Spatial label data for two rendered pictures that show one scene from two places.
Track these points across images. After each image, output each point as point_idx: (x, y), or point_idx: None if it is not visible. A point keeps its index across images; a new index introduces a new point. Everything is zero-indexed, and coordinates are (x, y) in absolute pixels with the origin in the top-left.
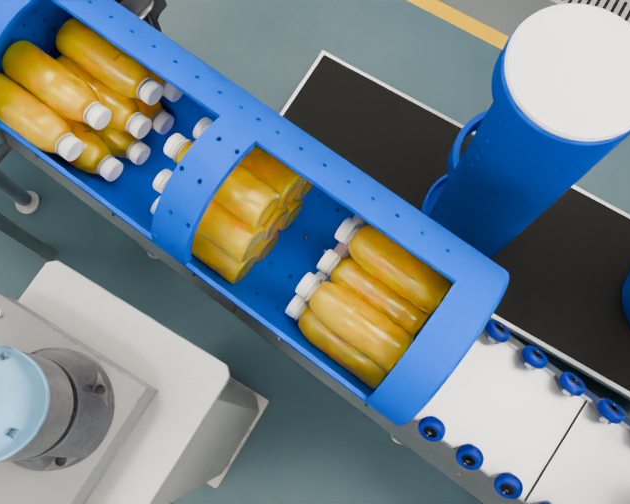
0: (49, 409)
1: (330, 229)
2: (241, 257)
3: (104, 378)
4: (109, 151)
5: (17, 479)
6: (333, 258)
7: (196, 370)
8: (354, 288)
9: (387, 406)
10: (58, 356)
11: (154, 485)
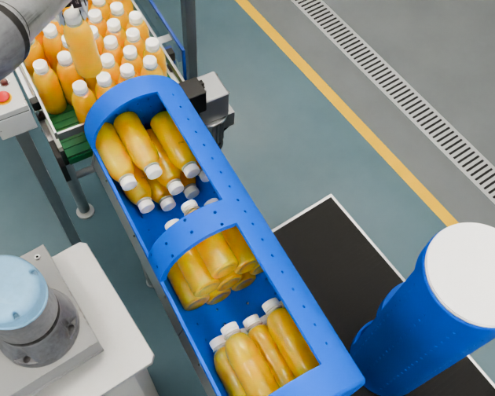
0: (40, 316)
1: None
2: (196, 292)
3: (77, 322)
4: (150, 195)
5: None
6: (255, 320)
7: (133, 348)
8: (259, 346)
9: None
10: (58, 295)
11: None
